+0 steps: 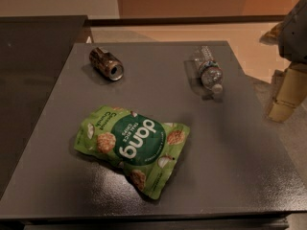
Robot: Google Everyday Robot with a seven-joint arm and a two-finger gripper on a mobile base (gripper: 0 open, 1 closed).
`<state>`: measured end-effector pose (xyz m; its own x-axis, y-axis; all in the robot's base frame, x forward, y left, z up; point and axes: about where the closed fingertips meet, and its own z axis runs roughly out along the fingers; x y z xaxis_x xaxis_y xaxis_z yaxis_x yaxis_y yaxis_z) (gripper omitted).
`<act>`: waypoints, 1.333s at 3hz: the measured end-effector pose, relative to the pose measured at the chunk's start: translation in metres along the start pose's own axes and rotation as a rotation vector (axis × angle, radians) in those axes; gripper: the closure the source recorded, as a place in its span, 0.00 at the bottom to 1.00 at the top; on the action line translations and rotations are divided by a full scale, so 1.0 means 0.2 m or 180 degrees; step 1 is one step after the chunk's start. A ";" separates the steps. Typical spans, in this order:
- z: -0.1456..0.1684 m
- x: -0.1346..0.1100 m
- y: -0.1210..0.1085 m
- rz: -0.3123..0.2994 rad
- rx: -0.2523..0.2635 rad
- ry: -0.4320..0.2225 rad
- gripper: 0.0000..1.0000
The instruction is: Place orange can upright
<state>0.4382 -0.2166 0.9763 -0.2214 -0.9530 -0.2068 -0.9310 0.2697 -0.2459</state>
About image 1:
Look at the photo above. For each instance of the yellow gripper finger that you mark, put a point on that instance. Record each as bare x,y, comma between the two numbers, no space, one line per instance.
271,37
289,90

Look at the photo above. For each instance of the orange soda can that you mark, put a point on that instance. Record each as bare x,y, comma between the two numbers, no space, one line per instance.
108,64

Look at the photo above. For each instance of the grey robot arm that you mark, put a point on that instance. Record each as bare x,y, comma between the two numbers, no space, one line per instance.
292,43

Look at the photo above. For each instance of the clear plastic water bottle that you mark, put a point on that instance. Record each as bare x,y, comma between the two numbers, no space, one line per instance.
209,70

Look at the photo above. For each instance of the green rice chips bag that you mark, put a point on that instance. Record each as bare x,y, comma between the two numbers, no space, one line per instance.
144,149

